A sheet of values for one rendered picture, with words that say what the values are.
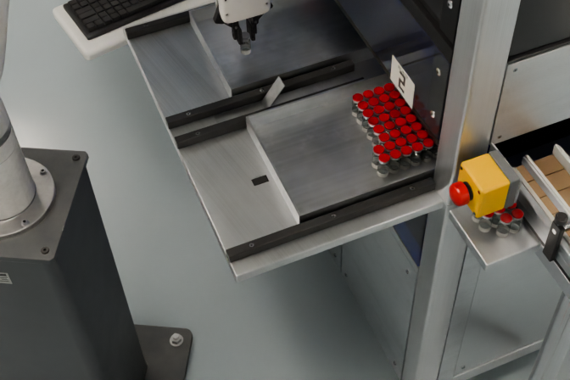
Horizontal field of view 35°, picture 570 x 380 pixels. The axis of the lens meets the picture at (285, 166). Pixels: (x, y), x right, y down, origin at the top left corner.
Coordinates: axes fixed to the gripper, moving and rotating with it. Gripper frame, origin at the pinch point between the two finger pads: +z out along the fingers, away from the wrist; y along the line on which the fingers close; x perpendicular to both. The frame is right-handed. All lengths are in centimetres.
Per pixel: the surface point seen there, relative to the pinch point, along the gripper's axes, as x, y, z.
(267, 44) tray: 2.2, 5.6, 7.5
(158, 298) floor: 9, -28, 96
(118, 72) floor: 102, -14, 96
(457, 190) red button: -57, 16, -6
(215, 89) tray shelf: -5.8, -8.8, 7.8
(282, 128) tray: -21.4, -0.6, 7.5
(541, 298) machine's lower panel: -51, 51, 59
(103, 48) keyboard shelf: 24.5, -25.4, 16.0
